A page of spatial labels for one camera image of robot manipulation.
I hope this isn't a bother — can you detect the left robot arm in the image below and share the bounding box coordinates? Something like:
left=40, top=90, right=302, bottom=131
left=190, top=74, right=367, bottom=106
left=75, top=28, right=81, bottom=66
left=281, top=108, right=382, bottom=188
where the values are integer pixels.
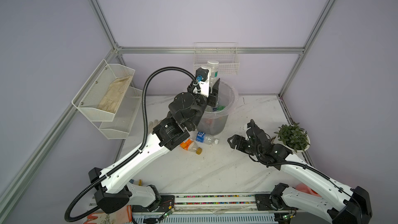
left=64, top=65, right=220, bottom=223

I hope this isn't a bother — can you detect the blue label bottle top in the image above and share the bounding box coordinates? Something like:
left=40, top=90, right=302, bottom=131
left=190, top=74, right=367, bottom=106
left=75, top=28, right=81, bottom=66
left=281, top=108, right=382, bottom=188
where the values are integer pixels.
left=194, top=131, right=219, bottom=145

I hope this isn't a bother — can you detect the clear bottle green cap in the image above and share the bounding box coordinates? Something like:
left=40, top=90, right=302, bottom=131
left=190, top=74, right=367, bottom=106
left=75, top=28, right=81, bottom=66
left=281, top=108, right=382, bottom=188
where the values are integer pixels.
left=207, top=60, right=219, bottom=88

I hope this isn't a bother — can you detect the orange label bottle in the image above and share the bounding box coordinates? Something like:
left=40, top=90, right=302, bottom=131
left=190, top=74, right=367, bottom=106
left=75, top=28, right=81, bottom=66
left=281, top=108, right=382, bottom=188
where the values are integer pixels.
left=180, top=139, right=202, bottom=155

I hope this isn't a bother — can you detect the white mesh two-tier shelf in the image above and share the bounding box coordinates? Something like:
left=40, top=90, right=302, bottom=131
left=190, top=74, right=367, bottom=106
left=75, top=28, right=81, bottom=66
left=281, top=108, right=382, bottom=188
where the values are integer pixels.
left=72, top=60, right=142, bottom=140

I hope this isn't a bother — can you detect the grey bin with plastic liner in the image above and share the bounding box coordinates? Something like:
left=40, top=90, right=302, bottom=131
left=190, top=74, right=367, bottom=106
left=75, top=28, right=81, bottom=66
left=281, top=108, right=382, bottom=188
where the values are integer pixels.
left=197, top=81, right=239, bottom=135

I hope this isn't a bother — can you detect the white wire wall basket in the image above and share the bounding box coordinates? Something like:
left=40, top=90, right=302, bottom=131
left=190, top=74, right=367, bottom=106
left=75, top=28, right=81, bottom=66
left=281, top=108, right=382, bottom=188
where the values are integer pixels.
left=193, top=42, right=240, bottom=75

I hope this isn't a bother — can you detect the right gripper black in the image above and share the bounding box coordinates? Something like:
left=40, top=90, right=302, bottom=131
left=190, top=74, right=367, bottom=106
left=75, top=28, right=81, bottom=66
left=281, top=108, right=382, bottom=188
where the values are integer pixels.
left=225, top=134, right=261, bottom=157

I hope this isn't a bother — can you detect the green soda bottle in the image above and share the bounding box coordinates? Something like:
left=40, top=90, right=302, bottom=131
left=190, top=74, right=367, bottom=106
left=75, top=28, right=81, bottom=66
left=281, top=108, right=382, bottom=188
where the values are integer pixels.
left=212, top=105, right=226, bottom=113

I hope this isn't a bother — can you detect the pink watering can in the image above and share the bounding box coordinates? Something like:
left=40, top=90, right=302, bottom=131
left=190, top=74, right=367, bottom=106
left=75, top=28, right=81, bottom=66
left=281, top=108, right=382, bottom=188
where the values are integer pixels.
left=295, top=183, right=320, bottom=197

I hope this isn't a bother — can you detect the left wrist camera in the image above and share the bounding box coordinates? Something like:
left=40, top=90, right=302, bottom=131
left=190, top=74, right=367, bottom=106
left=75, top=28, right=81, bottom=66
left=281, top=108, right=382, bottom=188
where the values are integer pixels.
left=189, top=66, right=211, bottom=97

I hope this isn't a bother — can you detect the potted green plant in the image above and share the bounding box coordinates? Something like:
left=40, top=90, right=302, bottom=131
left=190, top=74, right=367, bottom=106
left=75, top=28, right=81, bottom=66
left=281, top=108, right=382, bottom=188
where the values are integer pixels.
left=271, top=123, right=311, bottom=153

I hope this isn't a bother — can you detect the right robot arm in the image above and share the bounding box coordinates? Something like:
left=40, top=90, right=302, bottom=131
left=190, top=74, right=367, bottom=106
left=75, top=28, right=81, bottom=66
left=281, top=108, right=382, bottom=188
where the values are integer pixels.
left=227, top=120, right=373, bottom=224

